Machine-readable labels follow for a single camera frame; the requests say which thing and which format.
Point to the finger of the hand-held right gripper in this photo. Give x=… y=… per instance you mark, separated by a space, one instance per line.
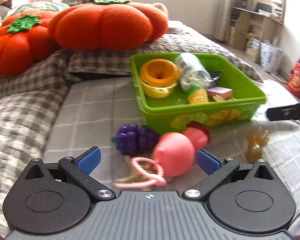
x=287 y=112

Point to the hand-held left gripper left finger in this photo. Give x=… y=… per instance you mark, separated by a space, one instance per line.
x=90 y=160

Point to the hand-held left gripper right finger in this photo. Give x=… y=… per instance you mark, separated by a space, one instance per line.
x=207 y=160

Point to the pink toy pig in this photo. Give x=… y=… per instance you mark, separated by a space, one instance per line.
x=175 y=152

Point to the amber toy hand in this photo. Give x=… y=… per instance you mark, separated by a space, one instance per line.
x=256 y=145

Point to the green plastic bin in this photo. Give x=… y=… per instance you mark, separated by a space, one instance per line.
x=242 y=85

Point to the yellow toy corn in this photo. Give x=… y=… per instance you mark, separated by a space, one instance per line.
x=200 y=96

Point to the small pink box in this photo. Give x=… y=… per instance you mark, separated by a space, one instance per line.
x=220 y=91

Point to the black hair clip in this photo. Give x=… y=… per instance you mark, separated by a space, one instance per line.
x=216 y=77

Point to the yellow toy pot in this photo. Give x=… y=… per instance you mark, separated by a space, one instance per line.
x=155 y=92

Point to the clear cotton swab jar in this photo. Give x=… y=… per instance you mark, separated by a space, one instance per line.
x=190 y=65

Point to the orange yellow toy cup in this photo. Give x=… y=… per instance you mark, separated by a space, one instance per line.
x=150 y=72

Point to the purple toy grapes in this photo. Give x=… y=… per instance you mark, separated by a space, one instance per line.
x=132 y=137

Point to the grey grid bed sheet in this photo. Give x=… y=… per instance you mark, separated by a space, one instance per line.
x=90 y=105

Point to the white blue carton box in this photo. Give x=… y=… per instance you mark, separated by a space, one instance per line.
x=271 y=56

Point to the grey checkered quilt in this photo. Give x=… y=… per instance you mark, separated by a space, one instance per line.
x=17 y=110

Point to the wooden shelf unit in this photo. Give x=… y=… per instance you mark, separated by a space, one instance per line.
x=255 y=27

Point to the light curtain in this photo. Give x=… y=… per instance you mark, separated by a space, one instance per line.
x=227 y=10

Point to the grey checkered pillow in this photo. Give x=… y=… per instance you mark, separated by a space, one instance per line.
x=190 y=42

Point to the small orange pumpkin cushion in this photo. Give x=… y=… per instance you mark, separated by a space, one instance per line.
x=15 y=52

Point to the large orange pumpkin cushion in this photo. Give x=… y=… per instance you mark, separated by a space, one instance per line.
x=102 y=27

